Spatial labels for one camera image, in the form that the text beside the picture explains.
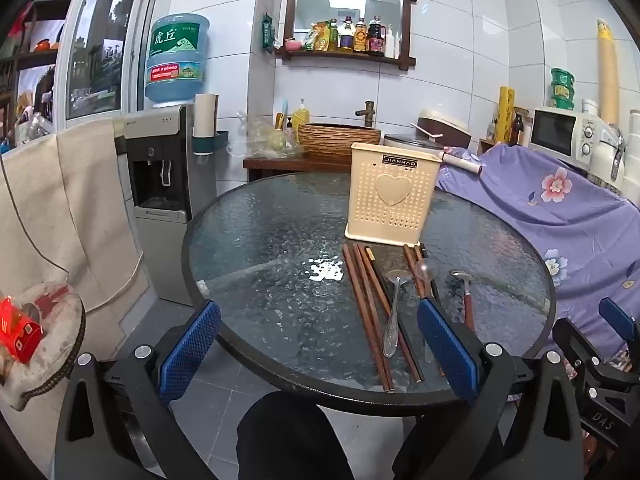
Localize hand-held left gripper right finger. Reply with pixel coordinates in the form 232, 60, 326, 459
400, 297, 586, 480

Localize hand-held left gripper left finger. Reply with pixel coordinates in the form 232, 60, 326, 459
55, 300, 223, 480

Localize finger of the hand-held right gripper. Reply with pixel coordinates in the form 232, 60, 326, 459
552, 317, 627, 397
598, 297, 640, 348

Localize metal spoon with red handle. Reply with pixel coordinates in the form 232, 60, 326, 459
448, 269, 476, 332

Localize long metal spoon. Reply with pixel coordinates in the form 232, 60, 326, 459
381, 269, 411, 358

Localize small grey metal spoon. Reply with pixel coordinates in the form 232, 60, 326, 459
414, 258, 440, 301

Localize cream plastic utensil holder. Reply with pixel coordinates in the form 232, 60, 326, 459
344, 142, 443, 241

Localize purple floral cloth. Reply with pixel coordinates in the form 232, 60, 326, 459
435, 142, 640, 376

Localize round glass table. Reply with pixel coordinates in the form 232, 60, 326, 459
181, 171, 557, 411

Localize person's black trouser leg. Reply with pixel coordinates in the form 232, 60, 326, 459
236, 392, 351, 480

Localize worn cushioned stool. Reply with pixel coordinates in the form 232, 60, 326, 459
0, 282, 87, 411

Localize white thermos jug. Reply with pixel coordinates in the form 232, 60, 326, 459
590, 122, 628, 196

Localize red packet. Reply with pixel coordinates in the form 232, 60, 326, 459
0, 296, 43, 365

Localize white lint roller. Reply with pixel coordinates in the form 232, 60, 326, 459
440, 151, 483, 176

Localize white microwave oven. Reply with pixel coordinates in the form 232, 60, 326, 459
529, 106, 608, 163

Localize beige cloth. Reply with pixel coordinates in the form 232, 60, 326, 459
0, 117, 151, 321

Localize wooden sink counter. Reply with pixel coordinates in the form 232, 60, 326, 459
243, 155, 351, 183

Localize white pot with glass lid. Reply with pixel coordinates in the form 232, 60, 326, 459
382, 132, 446, 153

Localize grey water dispenser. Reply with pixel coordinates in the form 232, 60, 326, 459
122, 105, 218, 306

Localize brown and white rice cooker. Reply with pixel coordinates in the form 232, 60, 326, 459
412, 108, 471, 148

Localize clear plastic bags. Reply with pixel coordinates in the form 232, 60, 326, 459
227, 110, 306, 160

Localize woven pattern sink basin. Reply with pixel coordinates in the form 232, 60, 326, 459
297, 122, 382, 161

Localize yellow wrap roll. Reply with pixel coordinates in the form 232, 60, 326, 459
497, 86, 516, 143

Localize stack of green cups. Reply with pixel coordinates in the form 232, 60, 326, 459
550, 67, 576, 111

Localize long sleeve of paper cups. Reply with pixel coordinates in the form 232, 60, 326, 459
595, 19, 621, 126

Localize yellow soap pump bottle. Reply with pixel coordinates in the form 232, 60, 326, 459
291, 100, 311, 133

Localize blue water jug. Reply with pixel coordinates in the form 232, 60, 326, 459
144, 13, 211, 107

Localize dark soy sauce bottle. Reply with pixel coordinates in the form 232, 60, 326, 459
367, 16, 386, 56

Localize green hanging packet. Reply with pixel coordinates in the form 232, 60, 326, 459
260, 12, 277, 53

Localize wooden display shelf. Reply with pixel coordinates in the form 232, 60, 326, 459
0, 0, 71, 151

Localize yellow seasoning packet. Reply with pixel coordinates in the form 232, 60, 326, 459
302, 22, 331, 52

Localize teal wall holder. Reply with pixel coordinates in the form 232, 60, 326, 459
191, 130, 230, 156

